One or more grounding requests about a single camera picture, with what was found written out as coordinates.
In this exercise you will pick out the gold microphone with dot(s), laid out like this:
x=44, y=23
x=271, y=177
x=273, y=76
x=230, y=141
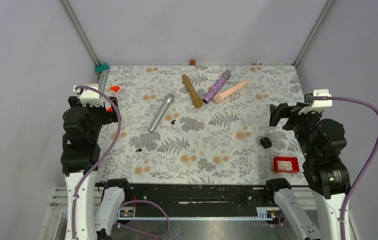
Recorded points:
x=196, y=100

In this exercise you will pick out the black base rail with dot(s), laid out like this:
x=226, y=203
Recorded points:
x=193, y=201

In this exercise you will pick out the purple glitter microphone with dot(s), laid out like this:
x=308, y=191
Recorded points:
x=217, y=87

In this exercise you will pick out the pink microphone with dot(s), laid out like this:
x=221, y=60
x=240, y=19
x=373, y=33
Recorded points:
x=220, y=97

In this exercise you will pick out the floral table mat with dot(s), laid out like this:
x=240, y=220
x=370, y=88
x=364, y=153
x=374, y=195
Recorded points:
x=214, y=144

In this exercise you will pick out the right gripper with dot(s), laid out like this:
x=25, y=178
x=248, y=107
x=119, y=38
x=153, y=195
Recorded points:
x=283, y=110

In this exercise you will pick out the red box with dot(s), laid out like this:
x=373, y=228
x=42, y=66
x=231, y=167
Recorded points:
x=286, y=164

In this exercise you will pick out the red triangle block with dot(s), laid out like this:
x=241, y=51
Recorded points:
x=115, y=88

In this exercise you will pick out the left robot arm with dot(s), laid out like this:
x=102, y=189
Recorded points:
x=82, y=126

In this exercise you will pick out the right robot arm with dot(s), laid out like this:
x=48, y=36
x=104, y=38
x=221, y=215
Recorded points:
x=321, y=142

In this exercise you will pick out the teal corner clip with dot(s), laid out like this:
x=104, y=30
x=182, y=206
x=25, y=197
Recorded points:
x=101, y=68

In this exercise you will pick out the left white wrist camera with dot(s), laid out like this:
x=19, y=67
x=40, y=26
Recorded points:
x=89, y=97

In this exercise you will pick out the silver microphone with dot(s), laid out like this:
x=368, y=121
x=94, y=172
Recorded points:
x=168, y=100

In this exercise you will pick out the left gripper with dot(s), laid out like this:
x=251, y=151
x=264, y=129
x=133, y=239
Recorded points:
x=109, y=117

